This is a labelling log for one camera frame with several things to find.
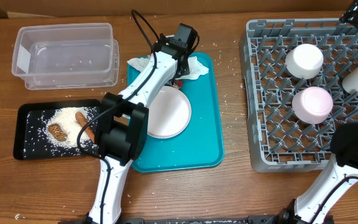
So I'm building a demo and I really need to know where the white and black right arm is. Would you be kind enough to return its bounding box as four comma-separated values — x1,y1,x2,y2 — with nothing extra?
267,1,358,223

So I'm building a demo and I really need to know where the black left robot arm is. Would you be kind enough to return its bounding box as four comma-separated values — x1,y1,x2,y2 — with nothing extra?
86,24,200,223

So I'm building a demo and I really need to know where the white ceramic bowl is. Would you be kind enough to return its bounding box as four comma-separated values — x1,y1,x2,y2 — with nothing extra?
285,44,324,79

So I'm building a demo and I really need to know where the clear plastic storage bin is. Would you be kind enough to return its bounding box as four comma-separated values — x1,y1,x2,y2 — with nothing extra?
11,23,119,90

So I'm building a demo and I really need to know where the orange carrot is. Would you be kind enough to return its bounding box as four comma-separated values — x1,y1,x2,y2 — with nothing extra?
75,111,96,144

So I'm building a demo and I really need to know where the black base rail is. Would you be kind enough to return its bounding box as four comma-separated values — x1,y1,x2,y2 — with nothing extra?
57,213,335,224

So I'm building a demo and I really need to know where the grey plastic dish rack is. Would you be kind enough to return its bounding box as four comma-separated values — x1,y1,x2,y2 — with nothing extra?
239,18,358,172

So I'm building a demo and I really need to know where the white napkin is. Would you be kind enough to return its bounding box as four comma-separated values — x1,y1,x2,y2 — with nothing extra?
183,56,209,80

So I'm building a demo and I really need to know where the white tissue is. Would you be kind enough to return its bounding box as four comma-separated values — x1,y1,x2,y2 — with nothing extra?
127,56,150,72

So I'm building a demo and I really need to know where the pile of white rice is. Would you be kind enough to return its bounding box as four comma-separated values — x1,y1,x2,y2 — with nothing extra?
43,107,97,149

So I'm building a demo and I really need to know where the brown patterned food piece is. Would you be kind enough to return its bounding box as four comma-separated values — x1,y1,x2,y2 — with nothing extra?
48,124,68,142

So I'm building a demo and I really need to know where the teal plastic tray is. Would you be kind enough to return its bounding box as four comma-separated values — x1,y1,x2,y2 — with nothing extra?
132,52,224,173

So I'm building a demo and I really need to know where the black plastic tray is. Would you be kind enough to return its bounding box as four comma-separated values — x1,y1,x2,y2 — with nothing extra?
13,99,100,160

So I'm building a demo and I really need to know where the red snack wrapper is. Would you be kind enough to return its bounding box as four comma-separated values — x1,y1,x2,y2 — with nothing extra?
168,79,183,90

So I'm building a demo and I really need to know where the pink bowl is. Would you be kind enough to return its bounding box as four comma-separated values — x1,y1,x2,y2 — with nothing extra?
291,86,333,124

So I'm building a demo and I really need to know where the large white plate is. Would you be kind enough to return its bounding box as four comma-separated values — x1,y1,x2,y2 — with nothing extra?
148,86,191,139

